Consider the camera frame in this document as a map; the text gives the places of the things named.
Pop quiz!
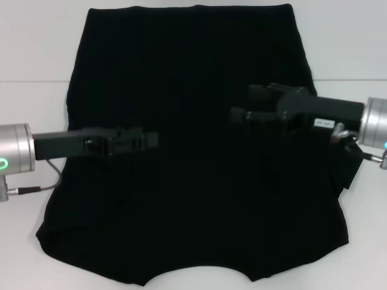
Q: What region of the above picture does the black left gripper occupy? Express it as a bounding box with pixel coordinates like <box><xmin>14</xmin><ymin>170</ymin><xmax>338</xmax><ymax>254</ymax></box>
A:
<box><xmin>33</xmin><ymin>126</ymin><xmax>161</xmax><ymax>161</ymax></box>

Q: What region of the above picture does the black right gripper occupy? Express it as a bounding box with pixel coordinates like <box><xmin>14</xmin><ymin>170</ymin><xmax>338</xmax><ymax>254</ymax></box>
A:
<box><xmin>229</xmin><ymin>82</ymin><xmax>366</xmax><ymax>137</ymax></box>

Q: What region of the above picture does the black shirt with FREE print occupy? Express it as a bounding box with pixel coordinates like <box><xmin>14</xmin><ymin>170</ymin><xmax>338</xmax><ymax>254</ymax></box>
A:
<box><xmin>35</xmin><ymin>3</ymin><xmax>365</xmax><ymax>277</ymax></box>

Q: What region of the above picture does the grey left gripper cable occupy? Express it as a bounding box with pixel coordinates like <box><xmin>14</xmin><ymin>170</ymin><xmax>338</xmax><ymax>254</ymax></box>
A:
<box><xmin>7</xmin><ymin>159</ymin><xmax>63</xmax><ymax>194</ymax></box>

